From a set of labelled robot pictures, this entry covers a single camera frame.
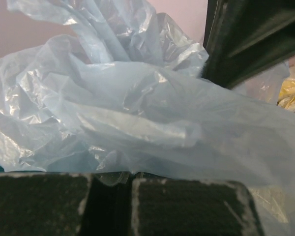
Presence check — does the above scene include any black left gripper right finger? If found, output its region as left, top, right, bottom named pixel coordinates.
left=131, top=178, right=265, bottom=236

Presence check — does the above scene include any clear bag with trash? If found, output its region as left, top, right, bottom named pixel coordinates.
left=233, top=62, right=295, bottom=223

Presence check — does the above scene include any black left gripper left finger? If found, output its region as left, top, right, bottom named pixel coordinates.
left=0, top=173, right=91, bottom=236

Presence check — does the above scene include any light blue trash bag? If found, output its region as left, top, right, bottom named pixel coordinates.
left=0, top=0, right=295, bottom=187

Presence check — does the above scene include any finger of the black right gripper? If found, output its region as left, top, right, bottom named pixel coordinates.
left=203, top=0, right=295, bottom=89

